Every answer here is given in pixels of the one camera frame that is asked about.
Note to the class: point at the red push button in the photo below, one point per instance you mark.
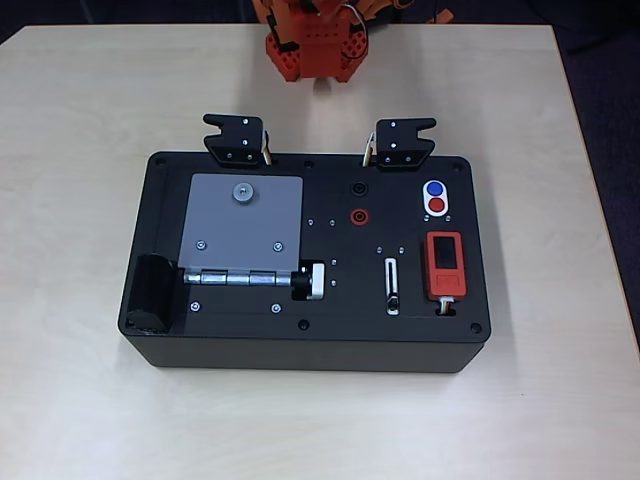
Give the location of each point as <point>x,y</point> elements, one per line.
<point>437,204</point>

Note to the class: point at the blue push button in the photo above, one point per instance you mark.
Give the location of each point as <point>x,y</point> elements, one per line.
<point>434,188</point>

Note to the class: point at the red robot arm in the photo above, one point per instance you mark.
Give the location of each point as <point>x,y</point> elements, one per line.
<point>325,50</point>

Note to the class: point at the red banana socket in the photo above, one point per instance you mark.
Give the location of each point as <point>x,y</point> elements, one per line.
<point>360,217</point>

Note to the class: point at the black banana socket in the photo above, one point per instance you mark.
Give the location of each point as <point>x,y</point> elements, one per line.
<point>360,188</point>

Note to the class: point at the grey hinged door plate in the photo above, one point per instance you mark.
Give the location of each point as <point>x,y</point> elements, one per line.
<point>240,225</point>

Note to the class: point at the grey round door knob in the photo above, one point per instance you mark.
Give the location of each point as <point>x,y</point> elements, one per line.
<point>243,192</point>

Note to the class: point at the silver metal door hinge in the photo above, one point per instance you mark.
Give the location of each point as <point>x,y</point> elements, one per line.
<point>235,278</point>

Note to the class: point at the black task board box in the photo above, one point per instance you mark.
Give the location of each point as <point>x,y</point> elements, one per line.
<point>350,350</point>

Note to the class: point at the blue and red buttons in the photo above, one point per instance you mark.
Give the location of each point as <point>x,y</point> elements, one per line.
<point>426,197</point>

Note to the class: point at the red display module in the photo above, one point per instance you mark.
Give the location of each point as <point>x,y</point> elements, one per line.
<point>446,280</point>

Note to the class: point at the black probe holder bracket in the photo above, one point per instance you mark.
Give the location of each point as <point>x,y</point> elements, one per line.
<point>400,145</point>
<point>235,137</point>

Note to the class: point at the black cylindrical post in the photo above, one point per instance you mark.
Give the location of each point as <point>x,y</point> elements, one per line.
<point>147,295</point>

